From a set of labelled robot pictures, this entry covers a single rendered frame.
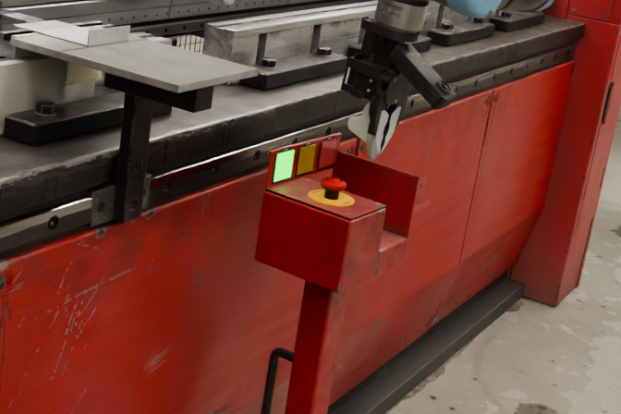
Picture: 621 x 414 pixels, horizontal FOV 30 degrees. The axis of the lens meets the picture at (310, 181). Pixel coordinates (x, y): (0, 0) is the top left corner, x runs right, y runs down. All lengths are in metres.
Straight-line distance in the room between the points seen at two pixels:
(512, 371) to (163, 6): 1.49
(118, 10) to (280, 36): 0.29
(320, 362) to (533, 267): 1.87
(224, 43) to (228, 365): 0.54
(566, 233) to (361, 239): 1.93
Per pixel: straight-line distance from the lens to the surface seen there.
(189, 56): 1.54
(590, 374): 3.29
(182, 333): 1.83
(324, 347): 1.87
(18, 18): 1.65
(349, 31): 2.33
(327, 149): 1.88
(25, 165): 1.44
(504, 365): 3.22
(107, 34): 1.55
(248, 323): 2.01
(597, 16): 3.49
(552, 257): 3.64
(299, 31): 2.15
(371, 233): 1.75
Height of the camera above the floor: 1.32
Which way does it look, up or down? 17 degrees down
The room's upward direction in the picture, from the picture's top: 9 degrees clockwise
